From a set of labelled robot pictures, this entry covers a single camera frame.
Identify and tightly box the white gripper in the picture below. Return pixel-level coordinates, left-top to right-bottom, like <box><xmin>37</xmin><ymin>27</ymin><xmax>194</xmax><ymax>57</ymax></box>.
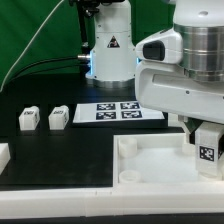
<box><xmin>135</xmin><ymin>28</ymin><xmax>224</xmax><ymax>144</ymax></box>

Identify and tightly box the white square table top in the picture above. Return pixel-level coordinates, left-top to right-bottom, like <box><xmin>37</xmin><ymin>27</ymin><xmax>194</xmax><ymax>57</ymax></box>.
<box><xmin>113</xmin><ymin>133</ymin><xmax>222</xmax><ymax>185</ymax></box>

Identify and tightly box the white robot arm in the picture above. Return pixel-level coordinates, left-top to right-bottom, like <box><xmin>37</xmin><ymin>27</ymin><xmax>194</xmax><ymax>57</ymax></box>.
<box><xmin>87</xmin><ymin>0</ymin><xmax>224</xmax><ymax>135</ymax></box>

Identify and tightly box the white sheet with tags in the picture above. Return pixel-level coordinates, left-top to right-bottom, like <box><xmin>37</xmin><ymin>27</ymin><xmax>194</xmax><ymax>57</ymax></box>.
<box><xmin>73</xmin><ymin>101</ymin><xmax>164</xmax><ymax>123</ymax></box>

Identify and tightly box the white front fence bar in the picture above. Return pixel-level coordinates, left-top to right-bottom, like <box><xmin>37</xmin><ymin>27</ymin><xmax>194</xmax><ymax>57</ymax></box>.
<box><xmin>0</xmin><ymin>182</ymin><xmax>224</xmax><ymax>219</ymax></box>

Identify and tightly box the white left fence block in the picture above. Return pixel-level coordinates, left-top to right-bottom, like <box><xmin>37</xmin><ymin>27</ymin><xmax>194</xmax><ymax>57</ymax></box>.
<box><xmin>0</xmin><ymin>143</ymin><xmax>11</xmax><ymax>175</ymax></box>

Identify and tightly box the black cable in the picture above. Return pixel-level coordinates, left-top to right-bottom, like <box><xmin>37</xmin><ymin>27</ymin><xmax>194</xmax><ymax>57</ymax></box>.
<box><xmin>6</xmin><ymin>55</ymin><xmax>92</xmax><ymax>84</ymax></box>

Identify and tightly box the black camera stand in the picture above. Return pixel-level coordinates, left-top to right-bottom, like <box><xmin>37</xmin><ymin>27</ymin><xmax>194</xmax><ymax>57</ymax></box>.
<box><xmin>68</xmin><ymin>0</ymin><xmax>100</xmax><ymax>54</ymax></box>

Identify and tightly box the white cable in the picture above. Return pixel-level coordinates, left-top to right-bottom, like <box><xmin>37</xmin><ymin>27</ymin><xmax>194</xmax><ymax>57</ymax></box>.
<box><xmin>0</xmin><ymin>0</ymin><xmax>66</xmax><ymax>93</ymax></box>

